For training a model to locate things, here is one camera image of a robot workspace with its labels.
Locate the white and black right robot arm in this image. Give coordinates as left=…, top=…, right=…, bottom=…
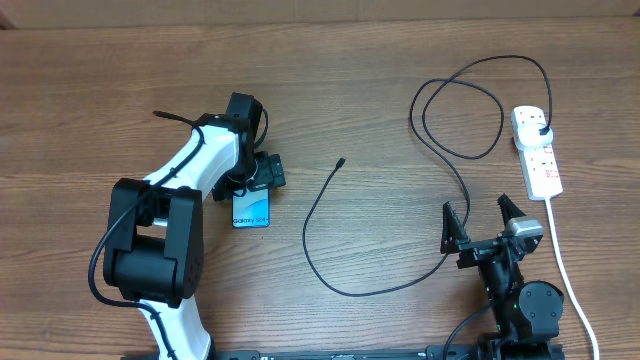
left=427, top=194, right=565, bottom=359

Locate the Samsung Galaxy smartphone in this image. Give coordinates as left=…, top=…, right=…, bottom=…
left=232, top=189, right=270, bottom=228

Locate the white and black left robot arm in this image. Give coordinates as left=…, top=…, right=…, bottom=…
left=88, top=93, right=286, bottom=359

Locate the white charger plug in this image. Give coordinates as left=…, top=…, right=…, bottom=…
left=514, top=123, right=554, bottom=151

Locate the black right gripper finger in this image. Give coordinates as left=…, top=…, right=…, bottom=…
left=497, top=194, right=525, bottom=235
left=440, top=202, right=469, bottom=254

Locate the white power strip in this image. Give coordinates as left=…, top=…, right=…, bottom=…
left=511, top=106, right=563, bottom=201

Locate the white power strip cord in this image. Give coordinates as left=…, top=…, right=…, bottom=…
left=542, top=197, right=601, bottom=360

